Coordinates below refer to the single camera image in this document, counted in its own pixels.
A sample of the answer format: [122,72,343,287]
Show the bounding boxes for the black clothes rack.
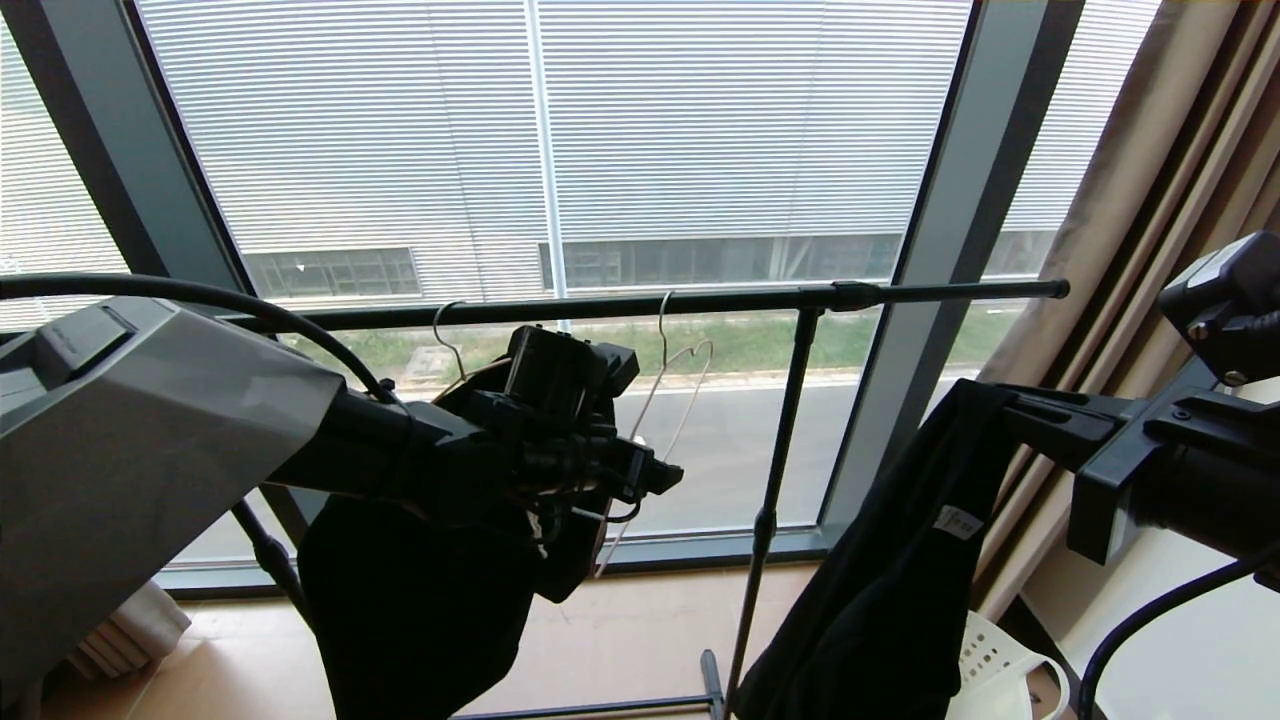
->
[225,279,1071,720]

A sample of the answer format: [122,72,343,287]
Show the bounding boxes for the black cable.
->
[0,272,401,406]
[1078,545,1280,720]

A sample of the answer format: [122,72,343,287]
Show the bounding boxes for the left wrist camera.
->
[505,325,641,421]

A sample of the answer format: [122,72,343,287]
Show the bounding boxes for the white laundry basket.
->
[945,610,1071,720]

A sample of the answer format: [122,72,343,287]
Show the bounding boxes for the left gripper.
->
[515,420,686,506]

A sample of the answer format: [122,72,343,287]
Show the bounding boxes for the pink clothes hanger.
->
[430,300,516,401]
[595,291,716,579]

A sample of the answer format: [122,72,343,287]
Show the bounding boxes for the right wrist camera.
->
[1158,230,1280,386]

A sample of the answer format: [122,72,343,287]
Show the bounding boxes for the window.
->
[0,0,1166,591]

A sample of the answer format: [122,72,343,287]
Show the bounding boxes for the black shorts with white stripes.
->
[298,345,621,720]

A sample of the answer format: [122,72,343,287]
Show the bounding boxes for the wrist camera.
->
[505,325,641,421]
[1158,230,1280,386]

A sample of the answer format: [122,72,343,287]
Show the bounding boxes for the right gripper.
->
[1065,358,1280,566]

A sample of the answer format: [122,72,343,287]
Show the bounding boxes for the black garment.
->
[735,378,1021,720]

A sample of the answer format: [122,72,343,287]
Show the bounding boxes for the brown curtain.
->
[60,580,191,681]
[960,0,1280,621]

